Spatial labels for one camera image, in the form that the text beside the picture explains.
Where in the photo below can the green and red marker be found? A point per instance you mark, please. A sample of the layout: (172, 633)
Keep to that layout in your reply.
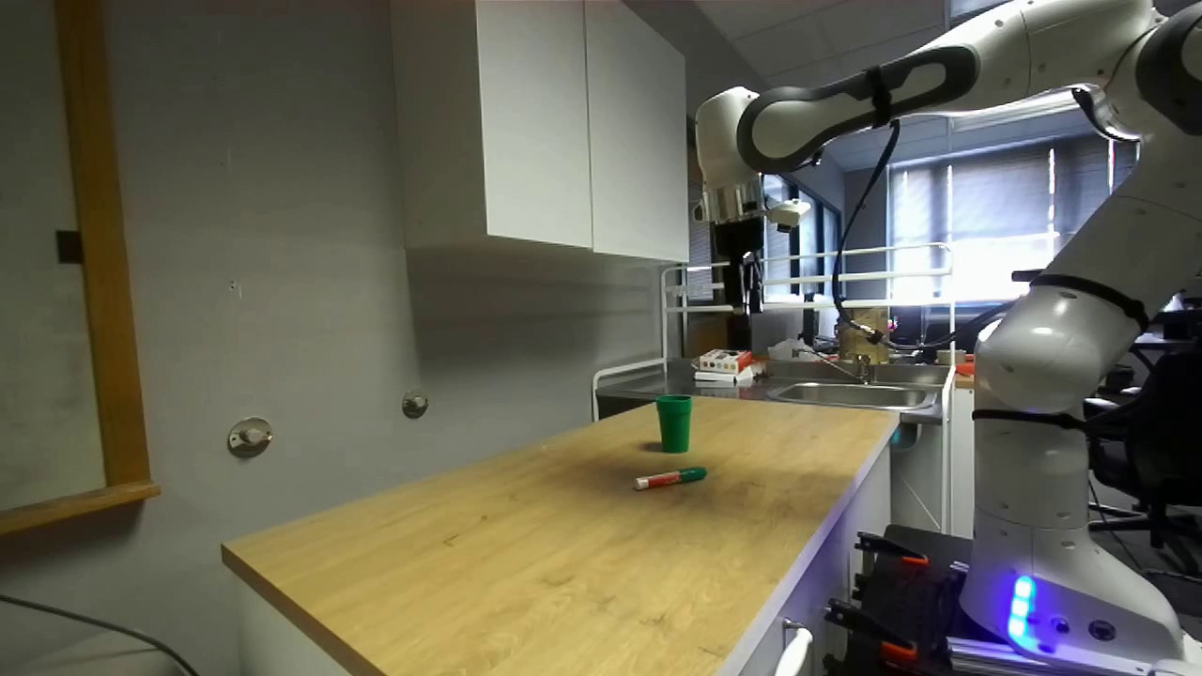
(669, 478)

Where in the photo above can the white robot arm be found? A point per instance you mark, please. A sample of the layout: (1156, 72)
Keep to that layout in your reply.
(1034, 571)

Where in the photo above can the green plastic cup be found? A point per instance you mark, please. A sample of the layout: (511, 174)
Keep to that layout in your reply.
(675, 423)

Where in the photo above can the red and white box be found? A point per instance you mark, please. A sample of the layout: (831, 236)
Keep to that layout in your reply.
(728, 367)

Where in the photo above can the stainless steel sink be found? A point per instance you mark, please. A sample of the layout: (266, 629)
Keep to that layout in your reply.
(834, 384)

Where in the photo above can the wood framed whiteboard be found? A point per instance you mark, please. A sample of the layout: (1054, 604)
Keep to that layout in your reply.
(108, 286)

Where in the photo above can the small round wall knob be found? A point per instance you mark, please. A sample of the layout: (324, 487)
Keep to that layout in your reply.
(415, 407)

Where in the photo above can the white wall cabinet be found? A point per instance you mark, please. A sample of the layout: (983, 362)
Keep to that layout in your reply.
(537, 121)

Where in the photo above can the round metal wall fitting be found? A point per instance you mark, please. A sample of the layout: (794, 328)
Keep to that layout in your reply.
(249, 437)

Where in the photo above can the black clamp with orange handles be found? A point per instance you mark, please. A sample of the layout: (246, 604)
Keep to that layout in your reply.
(898, 613)

